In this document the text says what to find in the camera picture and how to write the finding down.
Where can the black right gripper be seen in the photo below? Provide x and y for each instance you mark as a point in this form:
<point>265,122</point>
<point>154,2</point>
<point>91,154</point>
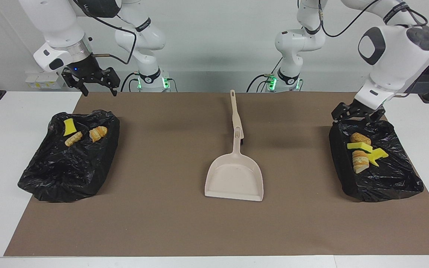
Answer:
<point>84,67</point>

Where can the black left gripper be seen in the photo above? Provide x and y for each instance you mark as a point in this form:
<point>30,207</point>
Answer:
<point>361,111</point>

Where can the golden fried croquette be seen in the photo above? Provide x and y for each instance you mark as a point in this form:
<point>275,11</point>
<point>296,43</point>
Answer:
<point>360,138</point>

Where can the green and yellow sponge piece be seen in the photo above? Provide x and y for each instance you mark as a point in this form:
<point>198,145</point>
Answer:
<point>359,147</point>

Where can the pale angular bread chunk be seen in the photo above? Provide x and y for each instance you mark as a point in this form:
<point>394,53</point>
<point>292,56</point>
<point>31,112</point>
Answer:
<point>360,162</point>

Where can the yellow sponge wedge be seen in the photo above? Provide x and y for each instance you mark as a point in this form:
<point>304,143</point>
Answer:
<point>69,127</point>

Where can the striped orange croissant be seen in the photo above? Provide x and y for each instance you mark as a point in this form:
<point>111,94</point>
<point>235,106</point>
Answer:
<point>98,133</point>

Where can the pale rounded bread piece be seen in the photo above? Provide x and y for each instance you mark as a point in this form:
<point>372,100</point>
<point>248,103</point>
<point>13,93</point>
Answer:
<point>73,139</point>

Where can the beige brush with black bristles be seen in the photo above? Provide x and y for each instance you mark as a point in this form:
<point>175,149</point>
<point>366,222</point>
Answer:
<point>235,115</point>

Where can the beige plastic dustpan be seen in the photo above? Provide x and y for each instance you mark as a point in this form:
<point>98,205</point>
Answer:
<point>235,178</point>

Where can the bin with taut black bag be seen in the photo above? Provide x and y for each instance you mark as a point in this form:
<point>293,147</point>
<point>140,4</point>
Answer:
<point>385,178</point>

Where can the bin with loose black bag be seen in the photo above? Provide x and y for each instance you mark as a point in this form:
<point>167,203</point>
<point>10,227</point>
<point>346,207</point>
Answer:
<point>69,167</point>

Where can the brown table mat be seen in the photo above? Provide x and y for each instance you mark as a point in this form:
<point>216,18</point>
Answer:
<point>214,230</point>

